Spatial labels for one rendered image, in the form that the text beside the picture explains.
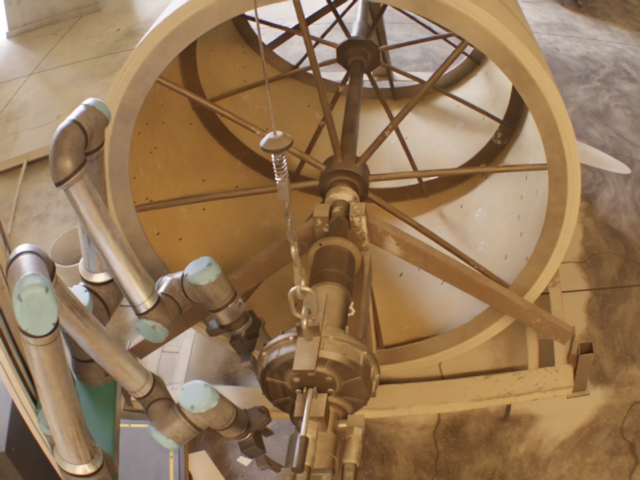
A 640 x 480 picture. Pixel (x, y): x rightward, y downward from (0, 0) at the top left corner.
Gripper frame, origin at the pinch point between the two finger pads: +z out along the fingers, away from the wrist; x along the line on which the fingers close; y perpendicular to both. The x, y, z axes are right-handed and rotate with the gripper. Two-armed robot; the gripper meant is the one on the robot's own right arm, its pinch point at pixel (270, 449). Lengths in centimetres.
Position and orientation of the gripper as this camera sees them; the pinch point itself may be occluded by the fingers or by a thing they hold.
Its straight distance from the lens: 224.7
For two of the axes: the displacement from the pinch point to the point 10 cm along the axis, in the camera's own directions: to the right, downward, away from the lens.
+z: 4.8, 5.6, 6.7
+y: -8.5, 4.9, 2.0
